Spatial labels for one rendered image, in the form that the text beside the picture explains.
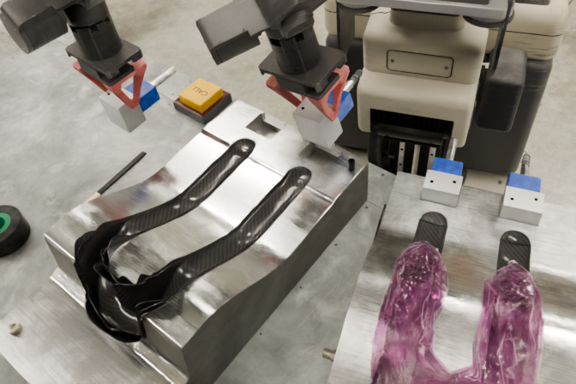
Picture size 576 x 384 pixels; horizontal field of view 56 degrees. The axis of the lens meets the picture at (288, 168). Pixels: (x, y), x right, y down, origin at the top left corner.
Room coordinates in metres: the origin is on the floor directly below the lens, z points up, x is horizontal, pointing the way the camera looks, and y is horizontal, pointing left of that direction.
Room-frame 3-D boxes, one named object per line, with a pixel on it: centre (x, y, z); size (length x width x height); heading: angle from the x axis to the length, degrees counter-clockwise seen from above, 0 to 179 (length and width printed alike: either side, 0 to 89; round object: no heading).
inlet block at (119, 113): (0.70, 0.21, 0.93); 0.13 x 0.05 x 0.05; 135
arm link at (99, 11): (0.67, 0.25, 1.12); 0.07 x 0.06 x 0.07; 130
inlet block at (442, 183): (0.52, -0.24, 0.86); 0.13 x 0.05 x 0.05; 154
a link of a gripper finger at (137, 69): (0.67, 0.23, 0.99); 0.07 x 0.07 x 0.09; 45
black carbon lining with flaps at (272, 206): (0.44, 0.13, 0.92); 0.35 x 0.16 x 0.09; 136
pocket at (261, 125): (0.63, 0.02, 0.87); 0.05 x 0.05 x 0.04; 46
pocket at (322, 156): (0.56, -0.05, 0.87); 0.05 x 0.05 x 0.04; 46
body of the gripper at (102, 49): (0.67, 0.24, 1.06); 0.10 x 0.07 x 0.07; 45
